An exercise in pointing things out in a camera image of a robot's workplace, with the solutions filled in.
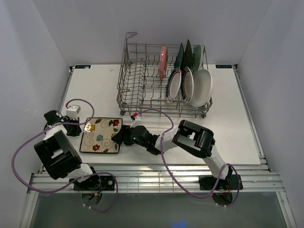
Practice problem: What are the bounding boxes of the right black table label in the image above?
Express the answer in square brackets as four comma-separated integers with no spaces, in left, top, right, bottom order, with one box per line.
[215,65,233,69]

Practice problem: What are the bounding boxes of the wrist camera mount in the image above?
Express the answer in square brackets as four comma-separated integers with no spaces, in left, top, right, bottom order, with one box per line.
[130,113,142,128]
[66,105,81,120]

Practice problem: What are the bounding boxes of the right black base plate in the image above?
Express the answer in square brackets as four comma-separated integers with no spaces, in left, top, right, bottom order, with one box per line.
[199,174,243,191]

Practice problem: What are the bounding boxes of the teal square plate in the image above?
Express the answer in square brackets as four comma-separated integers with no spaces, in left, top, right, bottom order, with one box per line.
[174,43,184,70]

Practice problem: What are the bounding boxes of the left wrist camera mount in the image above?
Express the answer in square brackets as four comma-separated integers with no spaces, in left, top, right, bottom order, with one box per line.
[66,105,81,120]

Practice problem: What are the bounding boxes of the pink dotted scalloped plate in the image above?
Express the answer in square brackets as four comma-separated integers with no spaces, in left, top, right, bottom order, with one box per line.
[159,46,168,80]

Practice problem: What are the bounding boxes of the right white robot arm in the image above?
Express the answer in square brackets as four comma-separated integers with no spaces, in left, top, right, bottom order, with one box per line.
[111,120,232,190]

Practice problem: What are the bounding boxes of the aluminium rail frame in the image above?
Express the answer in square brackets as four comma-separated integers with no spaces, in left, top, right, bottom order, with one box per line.
[26,64,297,228]

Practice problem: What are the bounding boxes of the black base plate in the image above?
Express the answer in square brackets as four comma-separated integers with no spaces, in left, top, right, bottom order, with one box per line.
[73,175,115,191]
[199,174,243,191]

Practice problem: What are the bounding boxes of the pale green plate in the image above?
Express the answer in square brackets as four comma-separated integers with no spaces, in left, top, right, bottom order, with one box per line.
[192,45,203,73]

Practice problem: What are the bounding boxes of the grey wire dish rack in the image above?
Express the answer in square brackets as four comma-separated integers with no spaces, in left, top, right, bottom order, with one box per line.
[117,32,212,117]

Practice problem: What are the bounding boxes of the black table label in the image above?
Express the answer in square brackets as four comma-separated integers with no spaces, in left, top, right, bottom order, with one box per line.
[215,65,233,69]
[75,65,91,69]

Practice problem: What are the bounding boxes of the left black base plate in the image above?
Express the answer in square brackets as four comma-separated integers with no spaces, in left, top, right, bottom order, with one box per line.
[73,175,115,191]

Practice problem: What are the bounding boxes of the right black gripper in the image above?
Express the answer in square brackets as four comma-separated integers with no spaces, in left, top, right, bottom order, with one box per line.
[111,125,148,148]

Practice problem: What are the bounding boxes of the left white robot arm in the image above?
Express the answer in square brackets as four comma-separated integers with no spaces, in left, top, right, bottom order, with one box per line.
[34,108,101,190]

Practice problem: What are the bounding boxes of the round plate teal red rim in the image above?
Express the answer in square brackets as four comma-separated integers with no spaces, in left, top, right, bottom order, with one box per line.
[181,66,194,104]

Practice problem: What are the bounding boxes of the cream floral square plate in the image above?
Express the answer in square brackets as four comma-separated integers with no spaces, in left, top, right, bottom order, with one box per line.
[79,117,123,154]

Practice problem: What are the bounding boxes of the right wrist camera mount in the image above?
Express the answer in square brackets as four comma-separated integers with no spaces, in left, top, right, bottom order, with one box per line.
[130,113,142,128]

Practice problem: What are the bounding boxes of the left black table label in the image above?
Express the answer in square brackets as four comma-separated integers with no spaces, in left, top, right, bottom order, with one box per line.
[75,65,91,69]

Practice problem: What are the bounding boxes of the black floral square plate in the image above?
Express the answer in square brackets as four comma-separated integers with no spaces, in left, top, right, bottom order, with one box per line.
[181,39,193,70]

